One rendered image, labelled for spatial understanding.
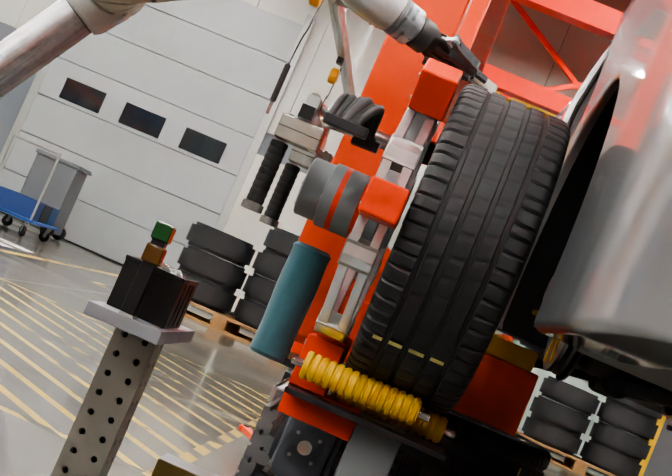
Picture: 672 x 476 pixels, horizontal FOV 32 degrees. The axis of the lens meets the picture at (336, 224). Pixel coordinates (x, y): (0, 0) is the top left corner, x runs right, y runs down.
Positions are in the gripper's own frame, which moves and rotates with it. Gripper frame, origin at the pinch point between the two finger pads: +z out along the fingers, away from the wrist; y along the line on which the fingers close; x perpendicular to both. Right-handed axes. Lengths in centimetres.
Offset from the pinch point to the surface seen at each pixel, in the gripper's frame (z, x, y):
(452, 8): -5.9, 31.2, -21.5
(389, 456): 17, -85, -8
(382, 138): -17.5, -30.4, 2.5
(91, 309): -45, -81, -37
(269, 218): -22, -44, -30
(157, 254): -41, -67, -27
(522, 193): 0, -44, 35
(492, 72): 304, 559, -640
